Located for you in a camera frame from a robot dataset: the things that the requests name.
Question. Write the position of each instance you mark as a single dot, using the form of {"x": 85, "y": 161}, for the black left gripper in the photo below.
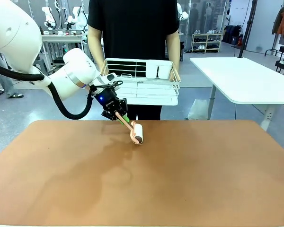
{"x": 109, "y": 100}

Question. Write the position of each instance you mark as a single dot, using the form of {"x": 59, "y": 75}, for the pink lint roller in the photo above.
{"x": 137, "y": 132}

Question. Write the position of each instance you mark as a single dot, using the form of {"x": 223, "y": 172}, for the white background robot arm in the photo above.
{"x": 183, "y": 14}
{"x": 77, "y": 17}
{"x": 48, "y": 17}

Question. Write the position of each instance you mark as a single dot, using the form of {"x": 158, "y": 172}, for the person right forearm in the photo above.
{"x": 95, "y": 47}

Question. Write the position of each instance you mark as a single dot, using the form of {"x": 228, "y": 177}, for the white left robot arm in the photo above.
{"x": 14, "y": 28}

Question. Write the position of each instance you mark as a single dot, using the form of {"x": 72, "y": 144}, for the person left forearm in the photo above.
{"x": 174, "y": 52}

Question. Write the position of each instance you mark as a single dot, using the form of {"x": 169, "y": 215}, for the person right hand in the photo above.
{"x": 103, "y": 68}

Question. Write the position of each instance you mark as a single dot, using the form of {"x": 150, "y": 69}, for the person left hand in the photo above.
{"x": 174, "y": 75}

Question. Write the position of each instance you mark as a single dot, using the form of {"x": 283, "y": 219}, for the white drip tray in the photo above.
{"x": 151, "y": 99}

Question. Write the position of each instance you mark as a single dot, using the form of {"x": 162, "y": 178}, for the white plate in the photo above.
{"x": 164, "y": 71}

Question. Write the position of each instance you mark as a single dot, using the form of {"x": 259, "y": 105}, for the white bag under table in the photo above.
{"x": 198, "y": 110}

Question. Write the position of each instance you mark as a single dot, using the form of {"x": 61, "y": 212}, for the person in black shirt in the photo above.
{"x": 132, "y": 28}

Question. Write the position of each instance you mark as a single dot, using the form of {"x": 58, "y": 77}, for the white background workbench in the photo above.
{"x": 61, "y": 36}

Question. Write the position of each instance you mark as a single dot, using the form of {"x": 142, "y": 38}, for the wooden shoe shelf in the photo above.
{"x": 207, "y": 34}

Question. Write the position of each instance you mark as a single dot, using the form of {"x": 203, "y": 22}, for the background person in jeans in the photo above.
{"x": 0, "y": 78}

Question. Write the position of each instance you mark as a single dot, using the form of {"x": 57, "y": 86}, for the background person dark clothes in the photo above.
{"x": 194, "y": 15}

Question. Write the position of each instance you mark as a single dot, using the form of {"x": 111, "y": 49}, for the white side table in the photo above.
{"x": 246, "y": 80}

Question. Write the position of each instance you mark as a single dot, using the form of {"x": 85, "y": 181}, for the black bags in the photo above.
{"x": 232, "y": 34}

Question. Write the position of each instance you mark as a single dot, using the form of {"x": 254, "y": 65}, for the black stand pole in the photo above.
{"x": 247, "y": 28}

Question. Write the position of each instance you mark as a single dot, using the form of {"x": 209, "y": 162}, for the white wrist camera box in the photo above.
{"x": 110, "y": 77}

